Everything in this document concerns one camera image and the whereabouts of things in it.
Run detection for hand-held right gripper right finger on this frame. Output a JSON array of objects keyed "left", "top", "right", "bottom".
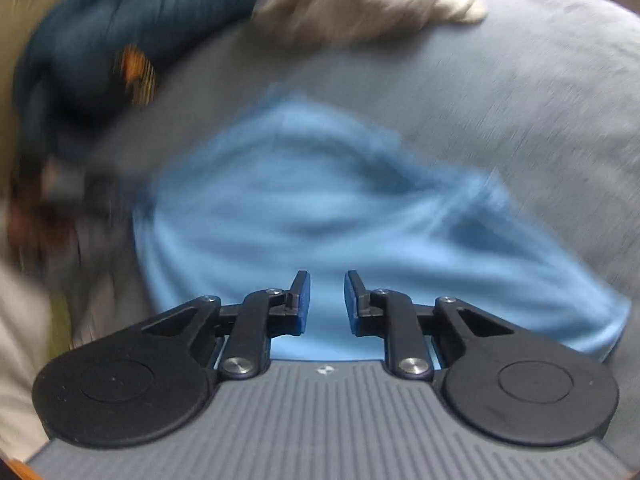
[{"left": 344, "top": 270, "right": 516, "bottom": 379}]

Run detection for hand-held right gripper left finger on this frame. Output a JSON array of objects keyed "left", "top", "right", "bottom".
[{"left": 141, "top": 270, "right": 312, "bottom": 379}]

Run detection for light blue shirt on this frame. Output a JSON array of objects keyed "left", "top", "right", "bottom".
[{"left": 132, "top": 85, "right": 632, "bottom": 364}]

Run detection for person's left hand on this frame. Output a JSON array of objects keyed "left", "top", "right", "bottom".
[{"left": 5, "top": 194, "right": 62, "bottom": 262}]

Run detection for orange patterned patch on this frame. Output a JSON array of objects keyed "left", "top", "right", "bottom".
[{"left": 112, "top": 42, "right": 159, "bottom": 109}]

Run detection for dark teal pillow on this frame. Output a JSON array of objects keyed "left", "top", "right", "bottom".
[{"left": 12, "top": 0, "right": 311, "bottom": 171}]

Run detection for grey-blue fleece blanket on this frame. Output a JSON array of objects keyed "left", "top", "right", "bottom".
[{"left": 65, "top": 0, "right": 640, "bottom": 461}]

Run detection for grey knitted sweater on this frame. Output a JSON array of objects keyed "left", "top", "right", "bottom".
[{"left": 252, "top": 0, "right": 451, "bottom": 49}]

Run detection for beige cloth garment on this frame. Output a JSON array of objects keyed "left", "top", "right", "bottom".
[{"left": 434, "top": 0, "right": 489, "bottom": 24}]

